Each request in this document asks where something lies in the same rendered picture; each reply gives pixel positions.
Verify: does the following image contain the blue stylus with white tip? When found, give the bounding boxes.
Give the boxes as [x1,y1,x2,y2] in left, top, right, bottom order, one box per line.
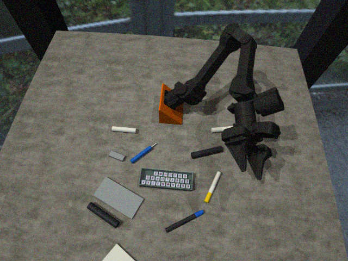
[130,143,157,164]

